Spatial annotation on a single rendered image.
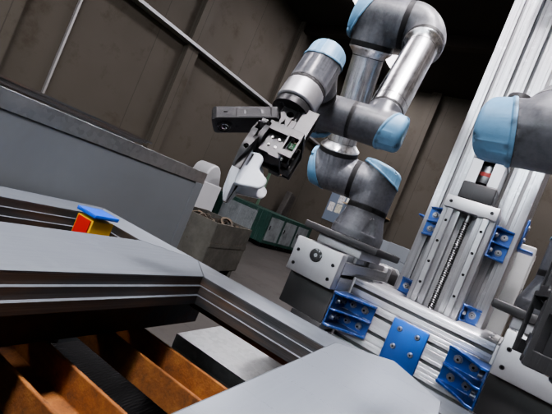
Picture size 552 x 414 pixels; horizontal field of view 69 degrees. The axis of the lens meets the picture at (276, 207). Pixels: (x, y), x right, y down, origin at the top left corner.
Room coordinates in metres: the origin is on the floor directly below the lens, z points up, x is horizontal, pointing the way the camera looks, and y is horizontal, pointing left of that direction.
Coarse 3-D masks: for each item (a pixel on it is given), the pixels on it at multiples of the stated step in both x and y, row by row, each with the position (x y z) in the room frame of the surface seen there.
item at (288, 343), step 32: (32, 224) 0.78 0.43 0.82; (64, 224) 0.84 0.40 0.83; (0, 288) 0.43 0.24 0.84; (32, 288) 0.46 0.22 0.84; (64, 288) 0.50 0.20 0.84; (96, 288) 0.54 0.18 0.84; (128, 288) 0.59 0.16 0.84; (160, 288) 0.65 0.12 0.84; (192, 288) 0.73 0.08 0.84; (224, 320) 0.70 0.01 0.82; (256, 320) 0.68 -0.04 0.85; (288, 352) 0.64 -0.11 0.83
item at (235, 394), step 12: (216, 396) 0.36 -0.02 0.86; (228, 396) 0.36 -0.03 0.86; (240, 396) 0.37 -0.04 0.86; (252, 396) 0.38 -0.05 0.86; (192, 408) 0.32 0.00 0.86; (204, 408) 0.33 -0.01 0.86; (216, 408) 0.34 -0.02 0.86; (228, 408) 0.34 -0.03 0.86; (240, 408) 0.35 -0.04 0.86; (252, 408) 0.36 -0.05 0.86; (264, 408) 0.37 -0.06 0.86
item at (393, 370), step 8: (360, 352) 0.68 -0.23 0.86; (368, 352) 0.70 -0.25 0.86; (368, 360) 0.66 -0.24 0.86; (376, 360) 0.68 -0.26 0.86; (384, 368) 0.65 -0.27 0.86; (392, 368) 0.67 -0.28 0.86; (400, 376) 0.64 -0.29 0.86; (408, 376) 0.66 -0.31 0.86; (416, 384) 0.63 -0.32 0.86; (424, 392) 0.61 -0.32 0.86
